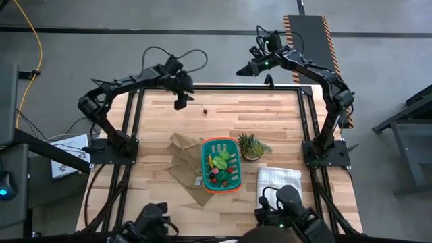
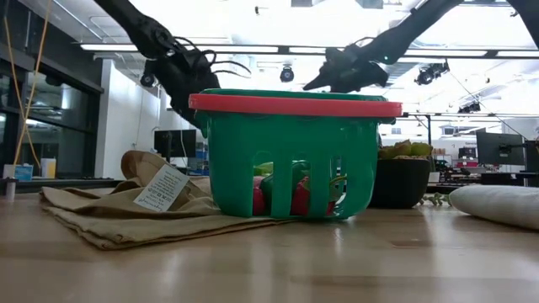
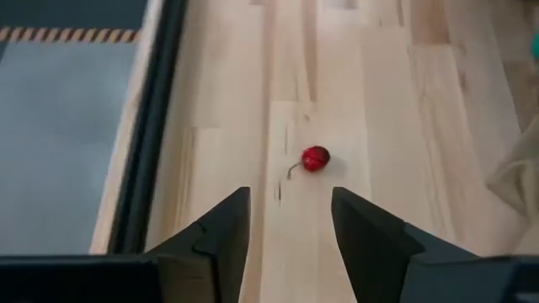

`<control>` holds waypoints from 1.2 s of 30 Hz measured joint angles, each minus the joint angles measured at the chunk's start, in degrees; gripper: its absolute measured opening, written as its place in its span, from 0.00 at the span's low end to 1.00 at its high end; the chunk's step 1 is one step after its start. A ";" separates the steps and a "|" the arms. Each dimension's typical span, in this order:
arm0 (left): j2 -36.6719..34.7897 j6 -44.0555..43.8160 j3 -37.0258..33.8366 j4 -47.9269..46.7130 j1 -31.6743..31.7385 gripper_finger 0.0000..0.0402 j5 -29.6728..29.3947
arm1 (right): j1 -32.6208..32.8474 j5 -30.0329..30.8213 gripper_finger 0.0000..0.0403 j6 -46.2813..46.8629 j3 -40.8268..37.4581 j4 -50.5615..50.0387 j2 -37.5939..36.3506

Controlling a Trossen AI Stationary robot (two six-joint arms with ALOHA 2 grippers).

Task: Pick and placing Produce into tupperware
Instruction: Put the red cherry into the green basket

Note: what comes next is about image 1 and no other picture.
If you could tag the dark red toy cherry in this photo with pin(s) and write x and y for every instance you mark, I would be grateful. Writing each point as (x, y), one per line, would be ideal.
(205, 111)

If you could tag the dark grey desk surface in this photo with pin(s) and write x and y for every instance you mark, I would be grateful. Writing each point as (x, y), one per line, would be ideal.
(15, 216)

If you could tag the white printed box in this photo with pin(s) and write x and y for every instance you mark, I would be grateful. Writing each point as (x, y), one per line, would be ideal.
(64, 165)

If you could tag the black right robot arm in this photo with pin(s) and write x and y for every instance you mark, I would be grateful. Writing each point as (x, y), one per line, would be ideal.
(324, 84)

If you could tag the black diagonal beam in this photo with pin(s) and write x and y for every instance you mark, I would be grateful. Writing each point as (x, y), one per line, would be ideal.
(40, 145)

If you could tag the dark grey side panel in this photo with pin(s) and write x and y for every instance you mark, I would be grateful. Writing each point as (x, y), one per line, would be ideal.
(8, 101)

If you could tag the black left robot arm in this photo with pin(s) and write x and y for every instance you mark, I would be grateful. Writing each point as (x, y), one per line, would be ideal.
(111, 87)

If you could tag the green basket with orange rim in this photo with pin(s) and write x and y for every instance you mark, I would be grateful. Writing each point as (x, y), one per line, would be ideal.
(206, 182)

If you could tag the white plaid towel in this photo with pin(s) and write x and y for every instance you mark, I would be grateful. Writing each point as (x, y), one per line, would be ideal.
(280, 175)

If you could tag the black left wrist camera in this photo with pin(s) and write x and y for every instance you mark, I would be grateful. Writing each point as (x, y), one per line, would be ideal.
(180, 101)

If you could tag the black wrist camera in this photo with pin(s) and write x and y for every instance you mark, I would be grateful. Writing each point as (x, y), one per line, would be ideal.
(180, 101)
(255, 51)

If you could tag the black aluminium table frame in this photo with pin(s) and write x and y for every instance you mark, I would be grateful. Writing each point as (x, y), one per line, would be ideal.
(236, 87)

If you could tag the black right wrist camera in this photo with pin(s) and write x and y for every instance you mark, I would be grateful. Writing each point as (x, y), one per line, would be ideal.
(255, 51)

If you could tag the red toy strawberry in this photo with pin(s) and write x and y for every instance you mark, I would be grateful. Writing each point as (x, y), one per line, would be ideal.
(225, 184)

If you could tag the yellow toy piece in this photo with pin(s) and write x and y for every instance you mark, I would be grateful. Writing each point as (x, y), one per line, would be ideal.
(210, 162)

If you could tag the tan folded cloth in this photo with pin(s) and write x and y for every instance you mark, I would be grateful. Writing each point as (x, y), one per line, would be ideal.
(184, 152)

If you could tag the round light green toy fruit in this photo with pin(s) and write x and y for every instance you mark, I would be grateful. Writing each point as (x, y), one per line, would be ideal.
(224, 155)

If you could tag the succulent in black pot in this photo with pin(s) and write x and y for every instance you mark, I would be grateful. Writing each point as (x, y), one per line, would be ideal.
(251, 148)

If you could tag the grey metal stand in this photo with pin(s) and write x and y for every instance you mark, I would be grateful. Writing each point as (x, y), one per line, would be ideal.
(422, 101)

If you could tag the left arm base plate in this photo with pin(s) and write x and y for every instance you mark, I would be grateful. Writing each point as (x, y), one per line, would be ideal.
(104, 158)

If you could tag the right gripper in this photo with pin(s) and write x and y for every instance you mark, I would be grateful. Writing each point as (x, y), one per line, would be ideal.
(266, 63)

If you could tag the black device with light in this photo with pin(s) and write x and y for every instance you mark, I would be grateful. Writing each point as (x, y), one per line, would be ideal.
(6, 185)

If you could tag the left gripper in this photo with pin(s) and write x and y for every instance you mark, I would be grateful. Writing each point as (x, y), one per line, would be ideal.
(179, 81)

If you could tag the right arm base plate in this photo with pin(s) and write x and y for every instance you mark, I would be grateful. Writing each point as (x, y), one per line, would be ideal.
(337, 158)

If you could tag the white cloth label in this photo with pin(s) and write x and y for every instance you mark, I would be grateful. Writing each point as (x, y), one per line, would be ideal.
(198, 181)

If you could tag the yellow-green toy vegetable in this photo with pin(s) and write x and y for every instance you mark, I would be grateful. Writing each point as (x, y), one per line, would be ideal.
(219, 163)

